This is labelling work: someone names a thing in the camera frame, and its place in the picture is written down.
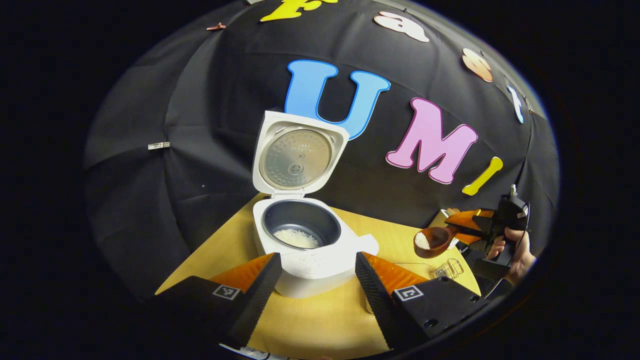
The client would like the white toaster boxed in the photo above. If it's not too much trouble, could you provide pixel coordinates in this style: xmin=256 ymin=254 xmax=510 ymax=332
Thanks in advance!
xmin=431 ymin=208 xmax=461 ymax=250

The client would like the black backdrop cloth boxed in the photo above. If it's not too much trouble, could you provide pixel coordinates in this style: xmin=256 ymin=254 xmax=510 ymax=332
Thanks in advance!
xmin=82 ymin=0 xmax=560 ymax=301

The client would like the wire chopstick holder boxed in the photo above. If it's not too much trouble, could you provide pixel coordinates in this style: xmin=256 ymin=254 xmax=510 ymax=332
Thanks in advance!
xmin=434 ymin=258 xmax=465 ymax=280

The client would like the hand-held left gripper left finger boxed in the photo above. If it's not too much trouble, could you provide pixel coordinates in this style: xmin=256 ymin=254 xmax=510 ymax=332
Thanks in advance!
xmin=150 ymin=252 xmax=283 ymax=351

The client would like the brown wooden spoon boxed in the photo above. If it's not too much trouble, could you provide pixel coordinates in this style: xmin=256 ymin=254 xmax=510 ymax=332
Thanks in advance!
xmin=413 ymin=225 xmax=461 ymax=259

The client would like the white rice cooker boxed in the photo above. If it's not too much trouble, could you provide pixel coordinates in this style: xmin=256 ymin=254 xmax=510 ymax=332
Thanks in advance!
xmin=251 ymin=110 xmax=380 ymax=299

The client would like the white rice heap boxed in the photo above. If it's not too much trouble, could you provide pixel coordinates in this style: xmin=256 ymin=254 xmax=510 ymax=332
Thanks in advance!
xmin=274 ymin=228 xmax=321 ymax=249

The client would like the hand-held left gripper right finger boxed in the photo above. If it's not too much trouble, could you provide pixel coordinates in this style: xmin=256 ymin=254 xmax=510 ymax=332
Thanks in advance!
xmin=355 ymin=251 xmax=493 ymax=353

